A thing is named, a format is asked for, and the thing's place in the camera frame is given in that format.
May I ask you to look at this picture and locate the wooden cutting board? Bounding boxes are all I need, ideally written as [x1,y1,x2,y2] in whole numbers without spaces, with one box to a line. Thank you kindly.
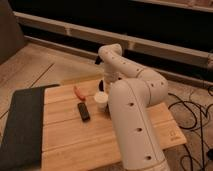
[42,80,186,171]

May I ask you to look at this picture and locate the orange carrot toy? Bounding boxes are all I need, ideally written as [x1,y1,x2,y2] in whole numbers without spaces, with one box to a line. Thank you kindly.
[73,86,86,101]

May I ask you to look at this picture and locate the dark grey mat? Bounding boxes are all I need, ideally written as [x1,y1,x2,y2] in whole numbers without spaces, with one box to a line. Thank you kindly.
[0,84,56,171]

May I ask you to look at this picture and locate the black rectangular bar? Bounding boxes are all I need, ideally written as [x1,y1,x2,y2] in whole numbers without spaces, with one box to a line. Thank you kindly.
[77,102,90,121]

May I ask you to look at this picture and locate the blue sponge block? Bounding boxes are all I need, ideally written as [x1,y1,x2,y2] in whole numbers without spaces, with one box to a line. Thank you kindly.
[105,104,111,118]

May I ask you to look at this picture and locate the white paper cup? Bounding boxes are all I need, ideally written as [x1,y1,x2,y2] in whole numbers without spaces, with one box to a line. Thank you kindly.
[94,91,108,111]

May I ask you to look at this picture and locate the black floor cables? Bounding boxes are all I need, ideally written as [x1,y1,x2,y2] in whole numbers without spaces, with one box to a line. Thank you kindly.
[166,84,213,171]

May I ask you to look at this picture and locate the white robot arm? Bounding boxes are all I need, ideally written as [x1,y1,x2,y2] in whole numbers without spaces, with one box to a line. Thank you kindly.
[98,44,170,171]

